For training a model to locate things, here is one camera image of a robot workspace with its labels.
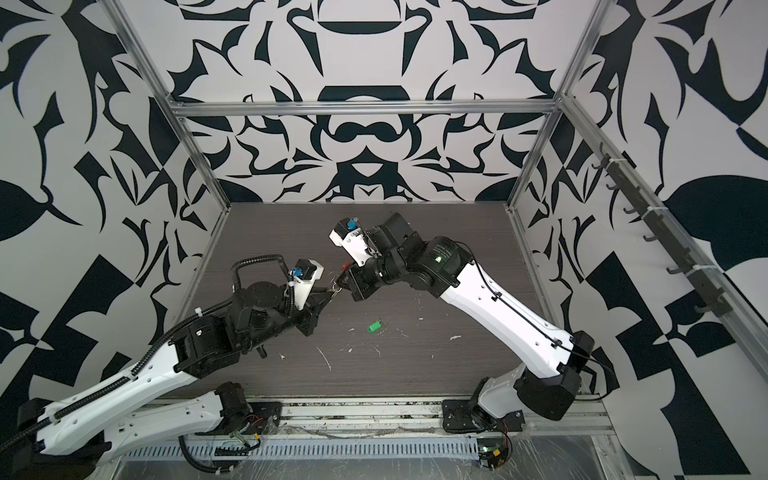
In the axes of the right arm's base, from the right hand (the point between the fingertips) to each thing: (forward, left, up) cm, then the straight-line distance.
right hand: (337, 283), depth 61 cm
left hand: (+2, +2, -4) cm, 5 cm away
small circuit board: (-26, -34, -34) cm, 55 cm away
